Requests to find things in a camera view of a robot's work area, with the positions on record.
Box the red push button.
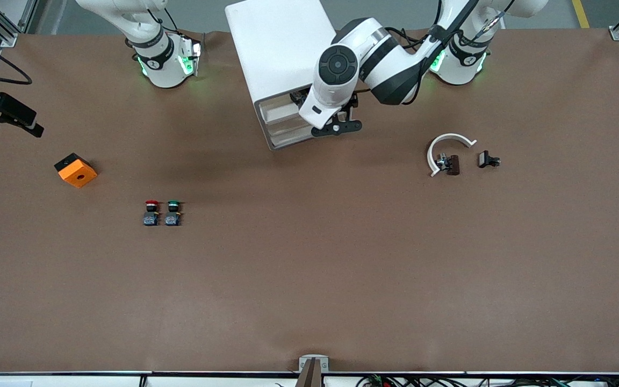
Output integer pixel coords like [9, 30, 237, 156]
[143, 200, 161, 227]

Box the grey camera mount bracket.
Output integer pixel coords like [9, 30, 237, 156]
[298, 355, 330, 387]

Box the black right base cable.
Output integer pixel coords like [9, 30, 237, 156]
[148, 5, 192, 37]

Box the black base cable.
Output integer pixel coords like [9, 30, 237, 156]
[385, 26, 423, 52]
[148, 5, 192, 37]

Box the green push button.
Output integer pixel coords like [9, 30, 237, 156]
[164, 200, 183, 227]

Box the brown table cover sheet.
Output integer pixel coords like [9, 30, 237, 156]
[0, 27, 619, 374]

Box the black left base cable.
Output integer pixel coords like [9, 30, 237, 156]
[385, 26, 423, 52]

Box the orange box with hole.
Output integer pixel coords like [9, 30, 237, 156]
[54, 153, 98, 189]

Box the silver right arm base block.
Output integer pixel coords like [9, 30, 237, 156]
[178, 37, 205, 77]

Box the white curved pipe clamp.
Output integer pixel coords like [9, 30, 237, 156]
[427, 133, 478, 178]

